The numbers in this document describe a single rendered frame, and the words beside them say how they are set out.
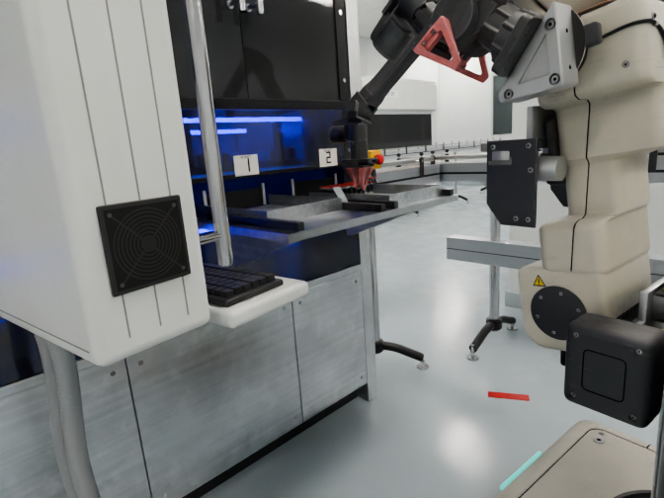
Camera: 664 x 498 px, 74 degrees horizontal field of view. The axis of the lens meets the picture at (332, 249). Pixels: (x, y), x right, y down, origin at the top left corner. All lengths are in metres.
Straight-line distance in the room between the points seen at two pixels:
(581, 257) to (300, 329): 0.99
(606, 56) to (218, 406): 1.28
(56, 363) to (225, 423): 0.68
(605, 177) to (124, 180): 0.76
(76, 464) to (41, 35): 0.76
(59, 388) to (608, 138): 1.06
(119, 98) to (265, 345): 1.03
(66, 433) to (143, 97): 0.66
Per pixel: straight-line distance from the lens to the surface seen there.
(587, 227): 0.87
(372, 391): 1.98
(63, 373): 0.98
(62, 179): 0.60
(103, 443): 1.35
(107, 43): 0.64
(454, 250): 2.41
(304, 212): 1.17
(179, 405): 1.40
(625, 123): 0.87
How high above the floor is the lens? 1.06
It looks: 13 degrees down
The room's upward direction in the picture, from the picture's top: 4 degrees counter-clockwise
